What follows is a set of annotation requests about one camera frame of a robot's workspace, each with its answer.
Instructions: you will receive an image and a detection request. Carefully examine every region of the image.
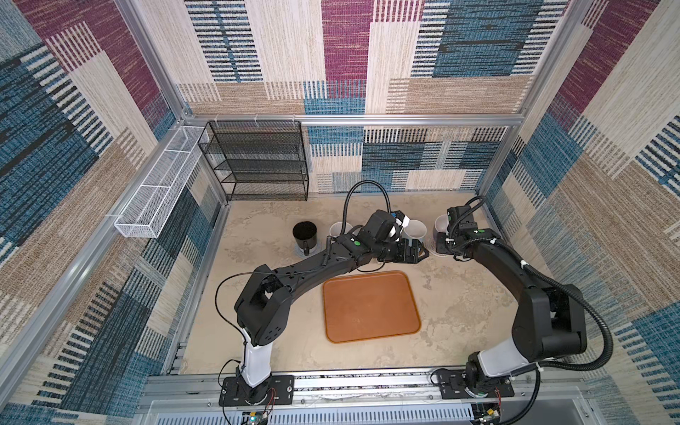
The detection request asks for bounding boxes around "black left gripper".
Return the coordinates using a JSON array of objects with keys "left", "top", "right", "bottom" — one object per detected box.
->
[{"left": 369, "top": 240, "right": 428, "bottom": 265}]

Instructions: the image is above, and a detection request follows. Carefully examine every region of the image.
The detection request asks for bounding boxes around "white mug purple handle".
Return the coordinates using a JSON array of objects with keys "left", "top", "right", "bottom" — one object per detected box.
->
[{"left": 433, "top": 214, "right": 449, "bottom": 249}]

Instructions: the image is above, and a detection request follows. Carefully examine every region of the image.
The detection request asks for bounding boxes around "white mug blue handle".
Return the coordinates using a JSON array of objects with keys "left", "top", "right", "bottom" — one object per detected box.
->
[{"left": 402, "top": 220, "right": 428, "bottom": 242}]

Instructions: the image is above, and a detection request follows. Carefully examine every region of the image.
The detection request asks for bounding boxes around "white speckled mug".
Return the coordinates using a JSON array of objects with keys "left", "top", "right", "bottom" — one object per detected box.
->
[{"left": 329, "top": 221, "right": 352, "bottom": 237}]

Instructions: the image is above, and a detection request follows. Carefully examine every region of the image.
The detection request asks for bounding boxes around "black mug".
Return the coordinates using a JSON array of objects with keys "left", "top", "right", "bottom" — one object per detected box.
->
[{"left": 292, "top": 221, "right": 318, "bottom": 251}]

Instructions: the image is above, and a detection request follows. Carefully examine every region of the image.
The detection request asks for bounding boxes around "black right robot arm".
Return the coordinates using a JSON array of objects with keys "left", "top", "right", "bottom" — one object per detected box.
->
[{"left": 435, "top": 196, "right": 614, "bottom": 397}]

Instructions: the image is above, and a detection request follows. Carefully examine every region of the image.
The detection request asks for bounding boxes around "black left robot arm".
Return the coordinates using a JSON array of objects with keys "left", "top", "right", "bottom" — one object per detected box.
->
[{"left": 221, "top": 180, "right": 430, "bottom": 405}]

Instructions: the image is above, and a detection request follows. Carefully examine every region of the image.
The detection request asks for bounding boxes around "clear glass coaster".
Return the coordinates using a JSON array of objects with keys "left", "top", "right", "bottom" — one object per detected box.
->
[{"left": 427, "top": 244, "right": 450, "bottom": 258}]

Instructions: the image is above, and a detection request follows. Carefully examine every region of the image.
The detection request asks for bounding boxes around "grey-blue woven coaster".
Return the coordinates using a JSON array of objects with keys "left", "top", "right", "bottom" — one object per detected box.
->
[{"left": 294, "top": 243, "right": 324, "bottom": 260}]

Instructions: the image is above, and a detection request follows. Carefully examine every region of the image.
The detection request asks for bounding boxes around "brown plastic serving tray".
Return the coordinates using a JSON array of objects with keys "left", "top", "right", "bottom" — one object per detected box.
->
[{"left": 322, "top": 271, "right": 421, "bottom": 344}]

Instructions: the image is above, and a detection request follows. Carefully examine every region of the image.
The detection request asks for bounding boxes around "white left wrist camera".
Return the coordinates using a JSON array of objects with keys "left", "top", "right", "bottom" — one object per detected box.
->
[{"left": 389, "top": 211, "right": 411, "bottom": 241}]

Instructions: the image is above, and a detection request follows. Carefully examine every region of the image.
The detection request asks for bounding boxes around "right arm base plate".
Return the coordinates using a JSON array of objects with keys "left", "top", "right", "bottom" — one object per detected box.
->
[{"left": 430, "top": 368, "right": 515, "bottom": 400}]

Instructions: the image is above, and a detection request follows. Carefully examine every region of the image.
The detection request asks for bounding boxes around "black wire shelf rack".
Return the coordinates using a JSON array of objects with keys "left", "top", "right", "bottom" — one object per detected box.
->
[{"left": 198, "top": 120, "right": 310, "bottom": 201}]

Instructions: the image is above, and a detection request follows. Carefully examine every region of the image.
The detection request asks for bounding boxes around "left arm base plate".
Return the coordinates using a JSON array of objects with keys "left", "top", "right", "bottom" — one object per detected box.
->
[{"left": 219, "top": 375, "right": 295, "bottom": 407}]

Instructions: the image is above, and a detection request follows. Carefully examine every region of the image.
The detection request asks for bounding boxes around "aluminium front rail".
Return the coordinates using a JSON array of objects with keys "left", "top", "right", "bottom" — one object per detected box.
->
[{"left": 137, "top": 363, "right": 585, "bottom": 410}]

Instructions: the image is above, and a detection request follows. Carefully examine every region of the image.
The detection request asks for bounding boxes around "white mesh wall basket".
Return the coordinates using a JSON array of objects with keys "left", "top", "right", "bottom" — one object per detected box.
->
[{"left": 115, "top": 126, "right": 204, "bottom": 238}]

